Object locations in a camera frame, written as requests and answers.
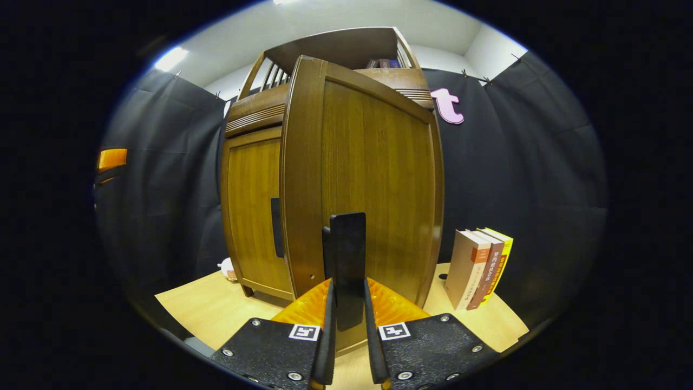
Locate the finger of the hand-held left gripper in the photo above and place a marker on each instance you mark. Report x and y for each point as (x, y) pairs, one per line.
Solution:
(111, 158)

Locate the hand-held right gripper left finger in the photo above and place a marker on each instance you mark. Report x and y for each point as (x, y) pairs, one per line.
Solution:
(270, 352)

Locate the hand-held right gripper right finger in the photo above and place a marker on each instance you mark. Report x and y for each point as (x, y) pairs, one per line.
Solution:
(427, 346)

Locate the wooden cabinet door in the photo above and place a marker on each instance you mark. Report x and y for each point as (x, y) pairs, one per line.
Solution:
(252, 216)
(379, 179)

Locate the wooden double-door shoe cabinet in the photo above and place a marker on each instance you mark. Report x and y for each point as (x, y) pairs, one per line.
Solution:
(254, 116)

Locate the wooden cabinet drawer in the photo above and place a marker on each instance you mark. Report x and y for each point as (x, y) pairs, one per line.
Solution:
(254, 103)

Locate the beige paperback book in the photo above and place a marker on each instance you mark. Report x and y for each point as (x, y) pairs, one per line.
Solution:
(463, 268)

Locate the white plush toy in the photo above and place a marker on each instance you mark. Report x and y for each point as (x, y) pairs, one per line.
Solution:
(227, 269)

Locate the brown red-spined book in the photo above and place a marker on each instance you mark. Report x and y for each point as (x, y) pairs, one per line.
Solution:
(489, 271)

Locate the small ceiling light panel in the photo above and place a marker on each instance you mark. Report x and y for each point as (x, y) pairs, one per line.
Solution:
(171, 58)

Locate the yellow book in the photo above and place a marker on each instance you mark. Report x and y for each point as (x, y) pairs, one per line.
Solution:
(503, 254)

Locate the black backdrop cloth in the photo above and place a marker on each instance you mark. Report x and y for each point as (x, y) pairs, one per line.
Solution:
(530, 179)

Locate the large ceiling light panel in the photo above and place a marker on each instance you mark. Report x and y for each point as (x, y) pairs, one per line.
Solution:
(287, 1)

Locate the blue book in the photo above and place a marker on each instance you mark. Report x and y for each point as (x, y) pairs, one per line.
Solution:
(394, 63)

